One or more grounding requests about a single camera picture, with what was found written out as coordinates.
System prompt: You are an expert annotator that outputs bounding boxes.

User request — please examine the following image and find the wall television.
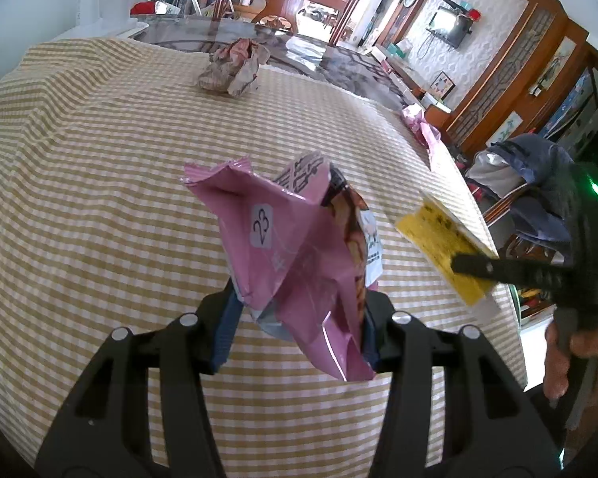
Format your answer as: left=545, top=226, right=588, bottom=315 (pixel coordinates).
left=429, top=0, right=472, bottom=49

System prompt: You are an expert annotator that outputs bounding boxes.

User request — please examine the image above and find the pink plastic bag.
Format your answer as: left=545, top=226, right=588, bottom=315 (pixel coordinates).
left=401, top=104, right=442, bottom=170

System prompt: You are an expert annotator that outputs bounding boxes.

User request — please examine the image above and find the wooden room divider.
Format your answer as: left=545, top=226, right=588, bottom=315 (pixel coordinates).
left=349, top=0, right=445, bottom=57

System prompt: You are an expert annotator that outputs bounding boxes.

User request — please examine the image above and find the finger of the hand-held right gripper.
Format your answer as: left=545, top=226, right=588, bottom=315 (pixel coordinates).
left=451, top=253, right=565, bottom=294

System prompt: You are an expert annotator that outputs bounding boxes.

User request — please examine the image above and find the yellow sponge cloth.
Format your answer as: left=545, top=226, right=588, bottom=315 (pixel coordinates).
left=396, top=199, right=502, bottom=307

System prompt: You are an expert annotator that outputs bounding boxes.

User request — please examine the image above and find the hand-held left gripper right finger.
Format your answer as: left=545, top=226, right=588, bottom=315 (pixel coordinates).
left=361, top=289, right=561, bottom=478

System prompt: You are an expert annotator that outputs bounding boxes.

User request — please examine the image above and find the pink snack bag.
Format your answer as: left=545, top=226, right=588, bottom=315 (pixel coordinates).
left=183, top=152, right=384, bottom=383

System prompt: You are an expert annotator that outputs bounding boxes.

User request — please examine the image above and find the person's right hand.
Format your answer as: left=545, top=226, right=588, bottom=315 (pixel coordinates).
left=543, top=321, right=598, bottom=403

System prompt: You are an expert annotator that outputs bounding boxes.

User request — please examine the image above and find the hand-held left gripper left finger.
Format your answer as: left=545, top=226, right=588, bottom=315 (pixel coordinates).
left=35, top=291, right=242, bottom=478

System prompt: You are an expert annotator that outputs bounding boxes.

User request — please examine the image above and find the beige checked tablecloth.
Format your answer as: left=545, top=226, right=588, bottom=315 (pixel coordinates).
left=0, top=37, right=529, bottom=478

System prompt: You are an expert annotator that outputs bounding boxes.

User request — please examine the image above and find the crumpled pink-white wrapper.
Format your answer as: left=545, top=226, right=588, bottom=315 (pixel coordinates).
left=198, top=37, right=271, bottom=98

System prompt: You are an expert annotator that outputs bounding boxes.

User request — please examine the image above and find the grey patterned cloth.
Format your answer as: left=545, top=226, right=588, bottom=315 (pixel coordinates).
left=134, top=15, right=420, bottom=111

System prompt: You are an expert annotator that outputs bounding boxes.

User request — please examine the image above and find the low television cabinet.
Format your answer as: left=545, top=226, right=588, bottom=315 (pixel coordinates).
left=374, top=45, right=454, bottom=116

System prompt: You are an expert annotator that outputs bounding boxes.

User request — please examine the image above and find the blue jacket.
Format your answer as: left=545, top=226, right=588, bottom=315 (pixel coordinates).
left=466, top=134, right=576, bottom=264

